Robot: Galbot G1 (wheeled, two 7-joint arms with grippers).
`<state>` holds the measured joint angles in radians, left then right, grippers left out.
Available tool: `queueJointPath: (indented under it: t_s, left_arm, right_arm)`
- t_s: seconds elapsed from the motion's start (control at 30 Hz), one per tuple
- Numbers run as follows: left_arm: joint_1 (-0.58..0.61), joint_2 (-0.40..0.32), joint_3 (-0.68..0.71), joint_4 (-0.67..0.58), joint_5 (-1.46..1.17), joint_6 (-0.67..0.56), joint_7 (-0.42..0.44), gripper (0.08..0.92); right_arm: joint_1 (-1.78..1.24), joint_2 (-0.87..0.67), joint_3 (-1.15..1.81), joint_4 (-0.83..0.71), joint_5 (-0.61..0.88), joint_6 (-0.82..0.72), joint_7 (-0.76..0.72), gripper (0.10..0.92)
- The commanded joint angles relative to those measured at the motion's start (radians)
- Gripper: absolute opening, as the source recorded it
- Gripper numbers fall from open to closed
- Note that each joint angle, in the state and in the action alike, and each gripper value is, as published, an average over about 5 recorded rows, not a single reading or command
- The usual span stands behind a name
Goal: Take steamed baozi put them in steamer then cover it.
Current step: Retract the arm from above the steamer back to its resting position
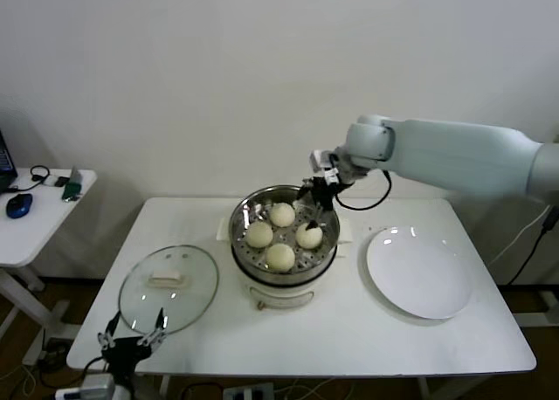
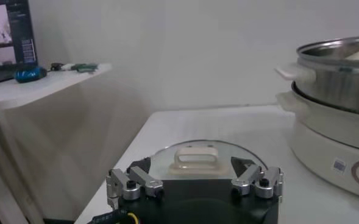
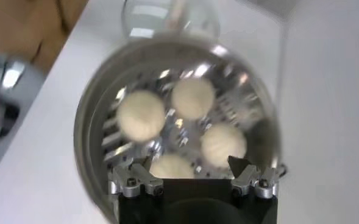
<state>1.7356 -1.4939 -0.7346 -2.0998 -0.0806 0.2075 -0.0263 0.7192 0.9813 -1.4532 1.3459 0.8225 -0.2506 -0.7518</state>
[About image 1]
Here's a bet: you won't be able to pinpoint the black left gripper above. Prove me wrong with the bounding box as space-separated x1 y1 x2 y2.
96 307 169 373

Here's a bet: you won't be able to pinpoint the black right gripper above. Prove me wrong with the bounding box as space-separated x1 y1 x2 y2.
295 178 340 233

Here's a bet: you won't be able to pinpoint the glass lid with white handle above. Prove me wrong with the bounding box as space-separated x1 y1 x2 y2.
117 245 219 335

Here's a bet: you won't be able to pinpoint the white steamed baozi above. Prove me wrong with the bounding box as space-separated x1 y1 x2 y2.
295 223 325 251
265 243 296 273
245 222 275 249
268 202 296 229

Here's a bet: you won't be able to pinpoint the perforated stainless steel steamer basket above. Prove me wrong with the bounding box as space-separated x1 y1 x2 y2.
227 184 341 275

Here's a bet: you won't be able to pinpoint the white electric cooking pot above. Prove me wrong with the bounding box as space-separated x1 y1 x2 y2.
216 216 353 310

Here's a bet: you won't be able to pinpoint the large white plate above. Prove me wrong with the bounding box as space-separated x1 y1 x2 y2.
358 226 473 321

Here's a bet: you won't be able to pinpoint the white floor power strip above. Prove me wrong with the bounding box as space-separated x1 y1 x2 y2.
222 382 275 400

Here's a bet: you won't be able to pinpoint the white side table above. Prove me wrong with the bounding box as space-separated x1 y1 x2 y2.
0 169 97 369

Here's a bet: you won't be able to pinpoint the green and grey gadget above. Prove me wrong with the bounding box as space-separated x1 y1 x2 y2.
60 168 84 203

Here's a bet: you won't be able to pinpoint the blue computer mouse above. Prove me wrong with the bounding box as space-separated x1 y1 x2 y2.
4 193 34 220

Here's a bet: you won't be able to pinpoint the dark laptop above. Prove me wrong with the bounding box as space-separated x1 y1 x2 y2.
0 131 18 194

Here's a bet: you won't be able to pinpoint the white desk foot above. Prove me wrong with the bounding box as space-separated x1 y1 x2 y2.
510 288 559 328

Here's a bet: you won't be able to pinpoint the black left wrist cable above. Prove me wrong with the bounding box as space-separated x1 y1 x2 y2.
82 355 108 376

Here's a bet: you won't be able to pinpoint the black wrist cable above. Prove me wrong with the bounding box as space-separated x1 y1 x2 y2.
82 355 108 376
335 169 392 210

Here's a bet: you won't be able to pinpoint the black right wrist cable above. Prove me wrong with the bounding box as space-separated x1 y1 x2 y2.
335 169 392 210

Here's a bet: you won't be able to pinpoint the black floor cables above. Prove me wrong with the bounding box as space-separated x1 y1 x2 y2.
37 336 84 390

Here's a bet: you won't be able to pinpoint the white wall cable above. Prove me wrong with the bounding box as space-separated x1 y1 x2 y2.
487 203 556 266

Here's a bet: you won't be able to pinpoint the black power cable with adapter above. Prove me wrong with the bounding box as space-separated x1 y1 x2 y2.
508 206 558 286

